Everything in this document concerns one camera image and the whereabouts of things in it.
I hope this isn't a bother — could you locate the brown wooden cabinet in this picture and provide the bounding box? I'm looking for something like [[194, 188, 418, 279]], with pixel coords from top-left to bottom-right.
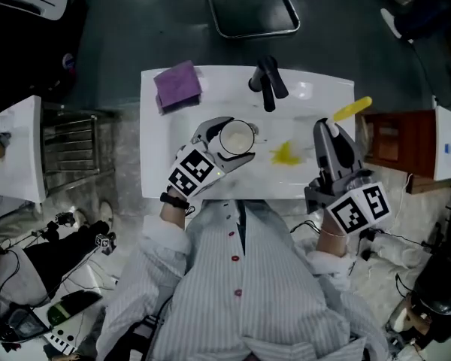
[[356, 109, 451, 195]]

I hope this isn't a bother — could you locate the purple cloth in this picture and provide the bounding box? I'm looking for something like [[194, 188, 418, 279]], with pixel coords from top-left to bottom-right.
[[153, 60, 204, 116]]

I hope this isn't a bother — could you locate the white plastic sheet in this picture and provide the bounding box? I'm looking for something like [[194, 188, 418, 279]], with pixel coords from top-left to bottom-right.
[[360, 231, 433, 270]]

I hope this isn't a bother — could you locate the black faucet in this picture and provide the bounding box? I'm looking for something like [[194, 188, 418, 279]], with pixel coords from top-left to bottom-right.
[[247, 54, 289, 113]]

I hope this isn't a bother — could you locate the person's left forearm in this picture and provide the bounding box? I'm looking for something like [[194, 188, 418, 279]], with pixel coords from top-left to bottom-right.
[[159, 192, 191, 232]]

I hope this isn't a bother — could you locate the brown and grey scrubber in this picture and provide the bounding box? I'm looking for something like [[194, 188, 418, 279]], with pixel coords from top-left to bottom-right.
[[0, 132, 12, 161]]

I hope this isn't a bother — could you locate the person's right forearm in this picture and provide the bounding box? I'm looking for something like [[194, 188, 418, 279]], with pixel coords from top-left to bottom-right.
[[315, 208, 350, 258]]

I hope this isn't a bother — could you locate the person's striped shirt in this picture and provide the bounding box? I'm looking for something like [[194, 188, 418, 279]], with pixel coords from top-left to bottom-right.
[[95, 197, 390, 361]]

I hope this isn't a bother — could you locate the black device with green stripe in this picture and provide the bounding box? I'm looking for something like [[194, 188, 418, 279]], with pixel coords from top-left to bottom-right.
[[46, 290, 103, 325]]

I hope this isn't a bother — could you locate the black mesh office chair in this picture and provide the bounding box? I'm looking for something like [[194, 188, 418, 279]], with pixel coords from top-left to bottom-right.
[[204, 0, 324, 39]]

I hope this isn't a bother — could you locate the black cabinet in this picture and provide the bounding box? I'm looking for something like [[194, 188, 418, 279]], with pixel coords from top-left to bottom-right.
[[0, 0, 89, 116]]

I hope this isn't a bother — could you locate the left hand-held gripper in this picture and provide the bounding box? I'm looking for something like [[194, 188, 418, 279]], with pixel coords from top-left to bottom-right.
[[168, 116, 256, 199]]

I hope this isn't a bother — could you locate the yellow brush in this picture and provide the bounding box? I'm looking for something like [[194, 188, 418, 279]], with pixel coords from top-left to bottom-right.
[[268, 96, 373, 168]]

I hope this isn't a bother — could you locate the metal barred sink stand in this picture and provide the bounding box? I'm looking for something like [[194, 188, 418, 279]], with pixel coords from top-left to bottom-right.
[[41, 103, 117, 197]]

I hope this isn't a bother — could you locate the white sink with white faucet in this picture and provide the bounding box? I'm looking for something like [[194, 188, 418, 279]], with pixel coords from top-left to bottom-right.
[[0, 95, 48, 205]]

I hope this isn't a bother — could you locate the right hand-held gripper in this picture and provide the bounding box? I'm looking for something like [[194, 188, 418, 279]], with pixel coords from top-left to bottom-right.
[[304, 118, 392, 235]]

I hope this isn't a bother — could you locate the white board with black marks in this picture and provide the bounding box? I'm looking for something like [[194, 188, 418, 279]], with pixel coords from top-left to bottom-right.
[[43, 327, 78, 355]]

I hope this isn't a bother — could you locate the black wristband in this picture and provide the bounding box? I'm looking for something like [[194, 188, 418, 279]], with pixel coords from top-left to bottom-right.
[[159, 192, 191, 211]]

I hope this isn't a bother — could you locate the white mug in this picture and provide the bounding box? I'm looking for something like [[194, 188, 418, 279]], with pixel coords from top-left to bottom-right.
[[219, 120, 259, 156]]

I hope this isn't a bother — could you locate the white sink basin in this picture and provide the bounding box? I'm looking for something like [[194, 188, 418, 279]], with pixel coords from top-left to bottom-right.
[[139, 65, 356, 202]]

